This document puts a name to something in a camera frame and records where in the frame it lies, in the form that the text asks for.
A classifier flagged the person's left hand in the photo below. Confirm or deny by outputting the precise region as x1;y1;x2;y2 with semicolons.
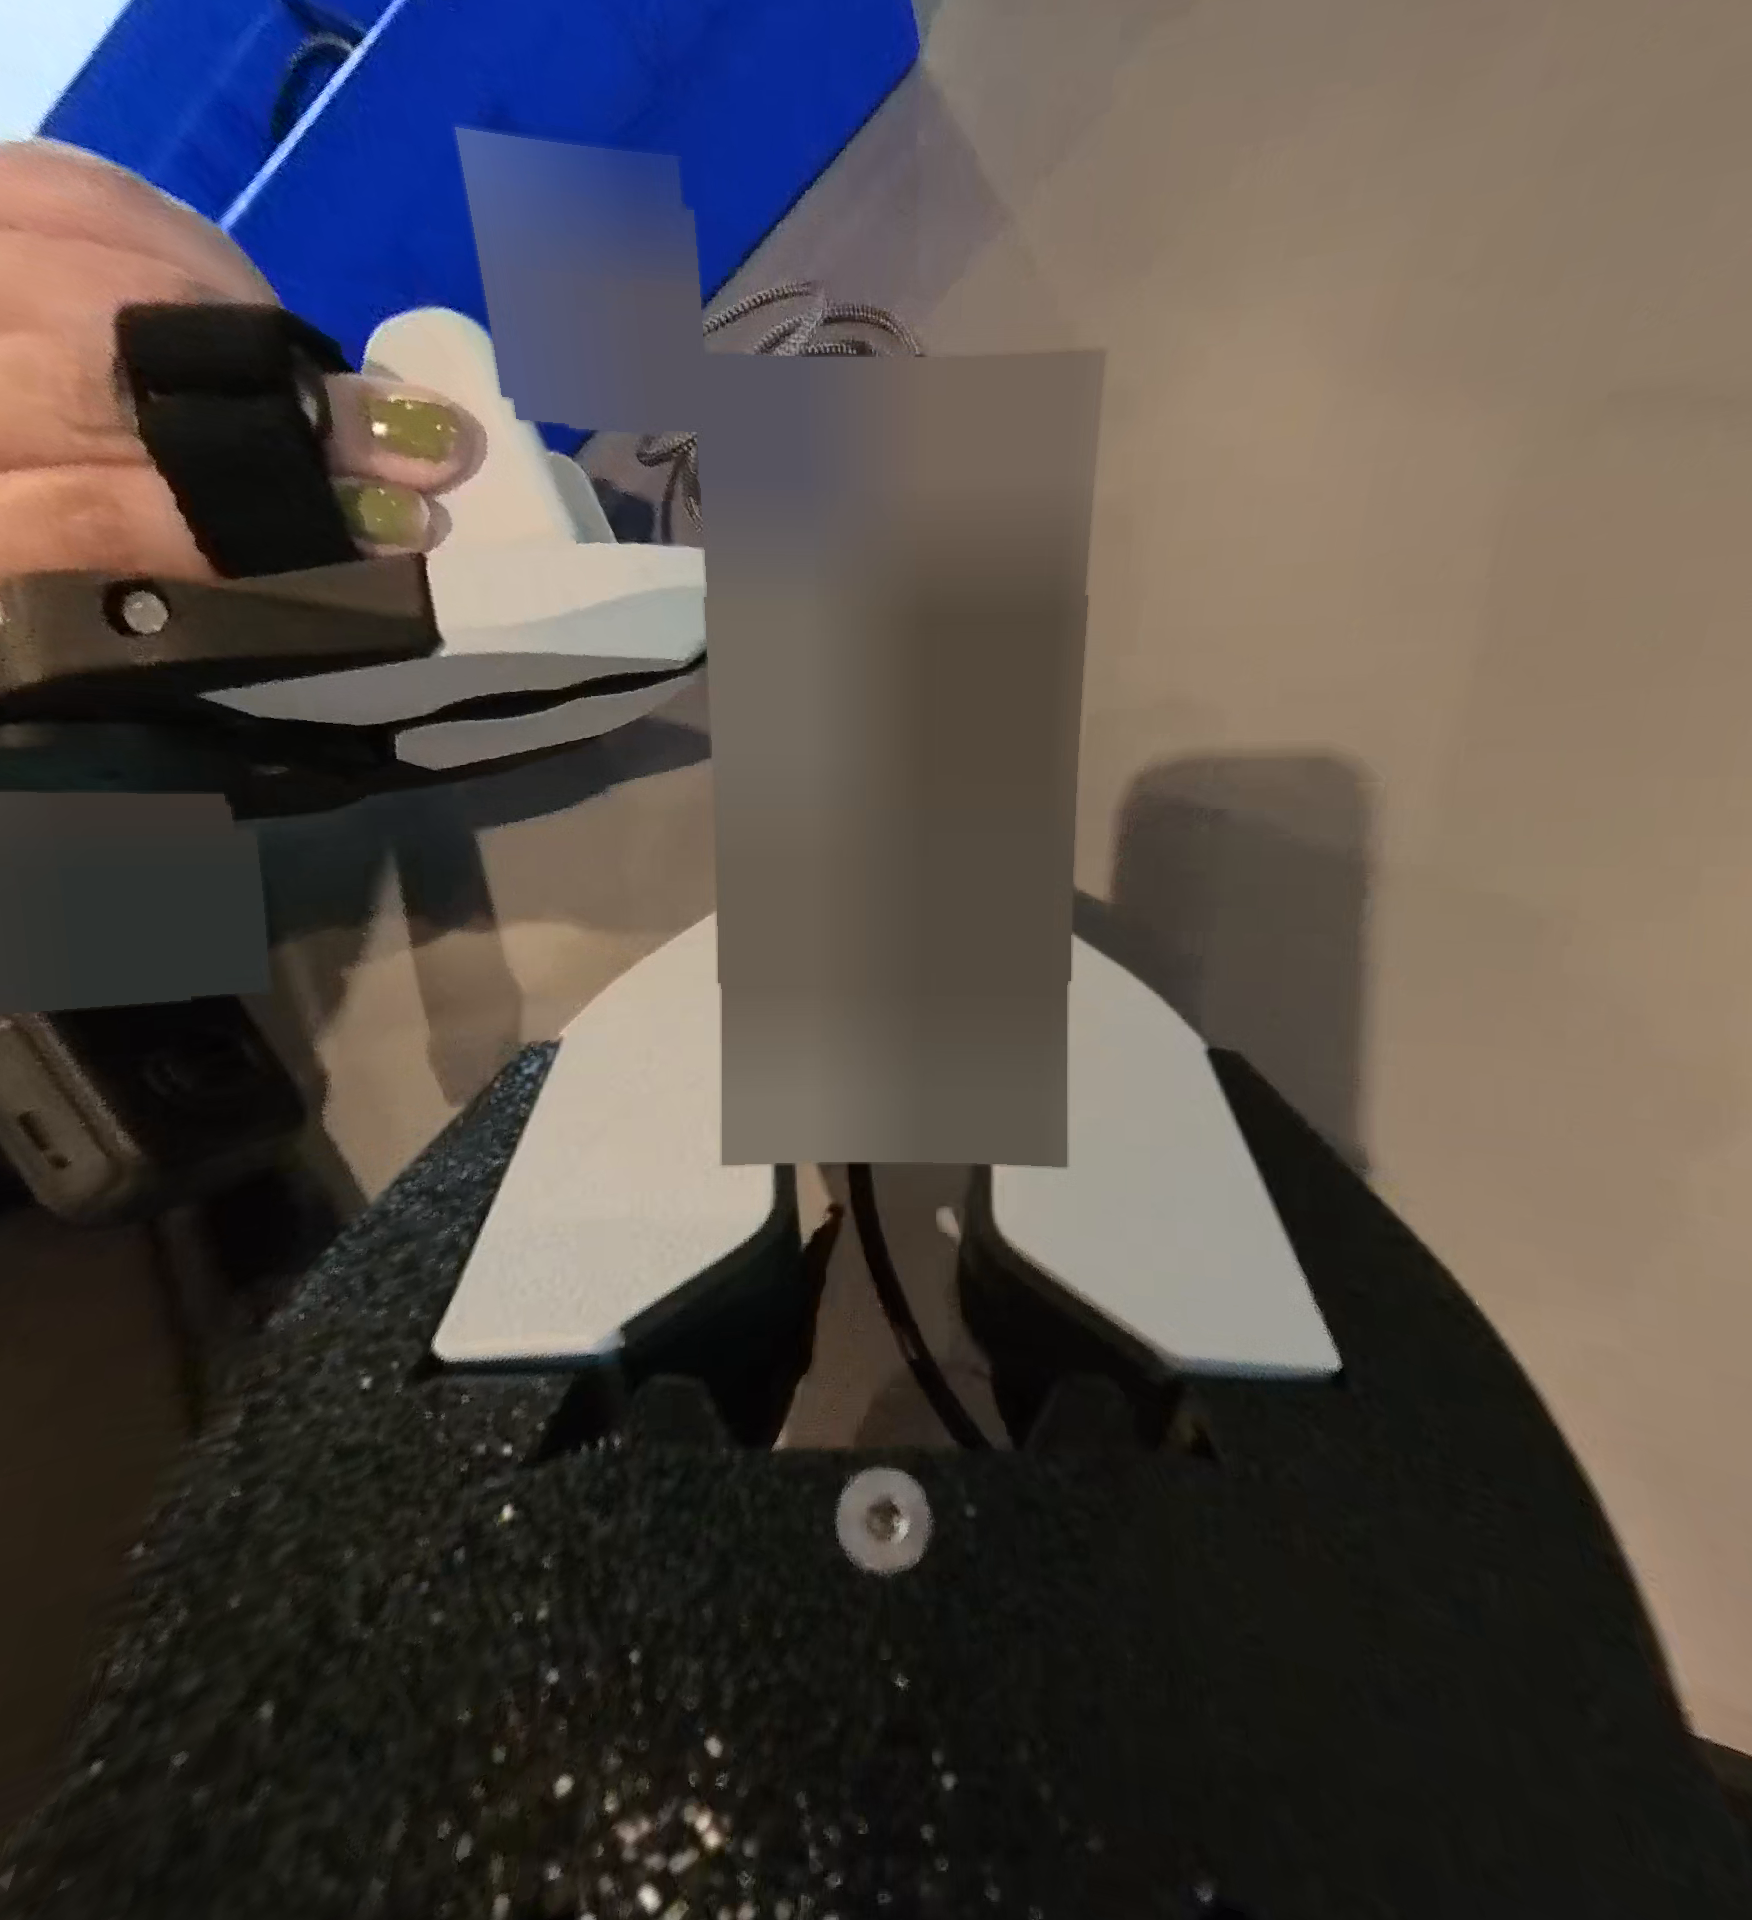
0;139;493;609

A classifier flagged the blue box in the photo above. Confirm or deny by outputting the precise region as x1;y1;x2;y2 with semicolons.
38;0;924;451

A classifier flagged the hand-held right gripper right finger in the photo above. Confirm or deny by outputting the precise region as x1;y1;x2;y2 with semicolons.
967;935;1348;1379

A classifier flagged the black usb cable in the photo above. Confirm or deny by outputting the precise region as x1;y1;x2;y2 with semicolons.
844;1162;1000;1453

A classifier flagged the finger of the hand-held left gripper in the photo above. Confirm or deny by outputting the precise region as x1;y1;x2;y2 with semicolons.
198;650;711;732
388;675;711;776

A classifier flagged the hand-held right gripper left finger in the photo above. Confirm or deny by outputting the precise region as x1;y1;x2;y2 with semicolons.
432;907;803;1372

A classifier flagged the grey braided cable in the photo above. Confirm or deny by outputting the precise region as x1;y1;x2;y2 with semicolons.
636;278;925;532

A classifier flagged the black device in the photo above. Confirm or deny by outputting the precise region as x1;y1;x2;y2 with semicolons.
66;994;312;1190

